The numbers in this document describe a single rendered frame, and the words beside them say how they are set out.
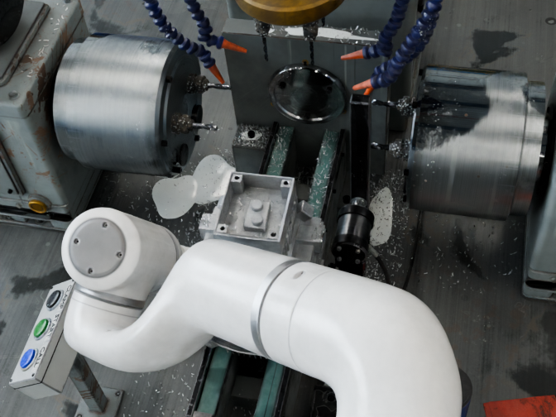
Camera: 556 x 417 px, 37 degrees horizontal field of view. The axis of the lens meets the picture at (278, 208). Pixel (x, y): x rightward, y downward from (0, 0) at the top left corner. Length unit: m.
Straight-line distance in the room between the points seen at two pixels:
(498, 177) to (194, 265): 0.70
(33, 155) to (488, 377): 0.88
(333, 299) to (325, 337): 0.03
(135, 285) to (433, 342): 0.37
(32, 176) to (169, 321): 0.87
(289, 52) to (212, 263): 0.81
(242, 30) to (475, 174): 0.49
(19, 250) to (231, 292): 1.05
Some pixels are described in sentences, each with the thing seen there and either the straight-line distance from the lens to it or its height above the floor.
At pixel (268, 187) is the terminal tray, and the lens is 1.29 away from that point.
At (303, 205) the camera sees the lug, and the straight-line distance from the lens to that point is 1.30.
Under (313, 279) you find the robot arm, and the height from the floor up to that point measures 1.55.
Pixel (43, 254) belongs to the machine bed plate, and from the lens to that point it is 1.70.
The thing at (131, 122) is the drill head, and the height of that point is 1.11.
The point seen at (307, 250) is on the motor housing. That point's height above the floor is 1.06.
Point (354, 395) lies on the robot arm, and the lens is 0.63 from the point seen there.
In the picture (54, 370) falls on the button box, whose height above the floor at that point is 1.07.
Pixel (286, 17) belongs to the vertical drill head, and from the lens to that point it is 1.25.
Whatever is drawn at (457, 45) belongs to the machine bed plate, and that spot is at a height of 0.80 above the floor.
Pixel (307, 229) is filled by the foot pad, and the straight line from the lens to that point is 1.29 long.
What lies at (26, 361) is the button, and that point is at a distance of 1.26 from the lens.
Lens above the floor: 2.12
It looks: 53 degrees down
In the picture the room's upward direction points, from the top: 7 degrees counter-clockwise
